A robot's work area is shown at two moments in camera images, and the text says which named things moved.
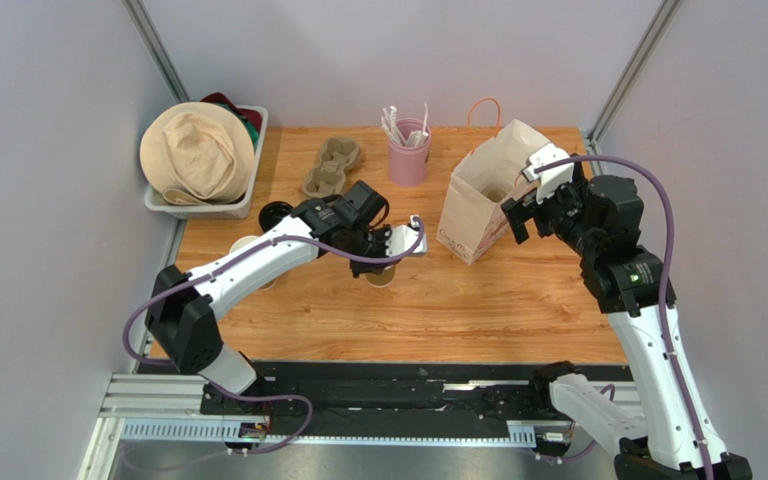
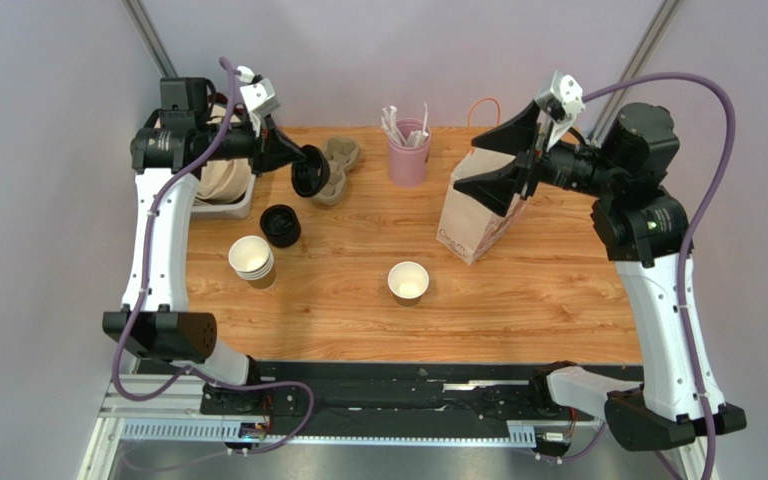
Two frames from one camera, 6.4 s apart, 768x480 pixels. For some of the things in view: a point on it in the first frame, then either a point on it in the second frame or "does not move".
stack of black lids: x=272 y=213 does not move
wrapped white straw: x=425 y=133 does not move
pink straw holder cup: x=408 y=165 does not move
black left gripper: x=358 y=268 -> x=281 y=152
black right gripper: x=530 y=209 -> x=532 y=161
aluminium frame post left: x=156 y=50 does not move
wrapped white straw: x=417 y=138 does not move
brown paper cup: x=383 y=279 -> x=408 y=281
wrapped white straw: x=388 y=123 does not move
